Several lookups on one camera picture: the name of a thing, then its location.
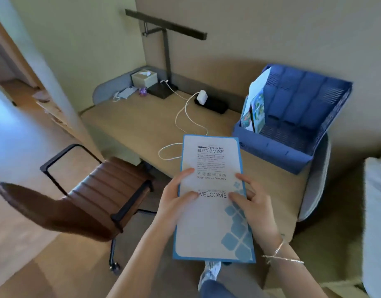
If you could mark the white paper sheet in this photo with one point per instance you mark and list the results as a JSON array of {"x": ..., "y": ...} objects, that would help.
[{"x": 259, "y": 83}]

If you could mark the brown leather office chair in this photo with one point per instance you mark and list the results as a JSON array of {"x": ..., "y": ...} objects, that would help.
[{"x": 94, "y": 195}]

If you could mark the wooden shelf unit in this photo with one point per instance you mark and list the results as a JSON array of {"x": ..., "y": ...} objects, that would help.
[{"x": 50, "y": 111}]

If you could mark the small purple object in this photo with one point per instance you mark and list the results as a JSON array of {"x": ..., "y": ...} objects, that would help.
[{"x": 143, "y": 91}]

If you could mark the white desk telephone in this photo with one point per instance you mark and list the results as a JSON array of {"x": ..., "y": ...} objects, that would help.
[{"x": 126, "y": 92}]

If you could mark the person's right hand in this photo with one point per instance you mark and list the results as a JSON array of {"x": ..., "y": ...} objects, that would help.
[{"x": 262, "y": 214}]

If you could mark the person's right thumb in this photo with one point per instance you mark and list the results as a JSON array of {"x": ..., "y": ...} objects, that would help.
[{"x": 238, "y": 200}]

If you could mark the black power socket box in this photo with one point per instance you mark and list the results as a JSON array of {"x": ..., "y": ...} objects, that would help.
[{"x": 216, "y": 105}]

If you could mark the blue and white guest booklet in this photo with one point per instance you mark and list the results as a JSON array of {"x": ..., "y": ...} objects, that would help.
[{"x": 210, "y": 164}]

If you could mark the person's left thumb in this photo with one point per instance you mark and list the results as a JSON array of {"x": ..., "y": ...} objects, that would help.
[{"x": 190, "y": 197}]

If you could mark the white bed bedding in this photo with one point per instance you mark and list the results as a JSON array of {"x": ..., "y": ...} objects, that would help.
[{"x": 377, "y": 226}]

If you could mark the person's right forearm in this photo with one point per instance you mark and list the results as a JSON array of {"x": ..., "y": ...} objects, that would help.
[{"x": 289, "y": 273}]

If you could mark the colourful green brochure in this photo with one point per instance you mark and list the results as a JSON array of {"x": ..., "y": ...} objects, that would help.
[{"x": 258, "y": 113}]

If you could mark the grey desk surround panel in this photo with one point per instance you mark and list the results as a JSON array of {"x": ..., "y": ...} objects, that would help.
[
  {"x": 109, "y": 86},
  {"x": 316, "y": 179}
]

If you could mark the person's left hand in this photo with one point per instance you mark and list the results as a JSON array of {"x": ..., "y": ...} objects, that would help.
[{"x": 170, "y": 203}]

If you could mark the light wooden desk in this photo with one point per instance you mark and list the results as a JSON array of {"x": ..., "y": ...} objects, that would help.
[{"x": 137, "y": 124}]

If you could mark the blue mesh file organizer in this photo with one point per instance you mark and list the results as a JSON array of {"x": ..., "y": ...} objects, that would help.
[{"x": 297, "y": 121}]

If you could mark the white charger adapter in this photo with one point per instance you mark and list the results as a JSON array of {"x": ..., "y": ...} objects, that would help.
[{"x": 202, "y": 97}]

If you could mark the colourful orange brochure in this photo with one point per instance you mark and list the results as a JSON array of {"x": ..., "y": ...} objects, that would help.
[{"x": 246, "y": 120}]

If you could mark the white sneaker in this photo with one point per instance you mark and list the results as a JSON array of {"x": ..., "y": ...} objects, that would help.
[{"x": 209, "y": 274}]

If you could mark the beige tissue box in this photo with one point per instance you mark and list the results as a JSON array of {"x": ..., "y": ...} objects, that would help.
[{"x": 143, "y": 79}]

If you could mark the person's left forearm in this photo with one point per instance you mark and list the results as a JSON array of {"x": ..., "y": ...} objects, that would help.
[{"x": 140, "y": 263}]

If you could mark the blue jeans leg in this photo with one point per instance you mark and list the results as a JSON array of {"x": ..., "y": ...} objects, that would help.
[{"x": 216, "y": 290}]

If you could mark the black desk lamp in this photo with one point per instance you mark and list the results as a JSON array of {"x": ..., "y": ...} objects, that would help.
[{"x": 167, "y": 49}]

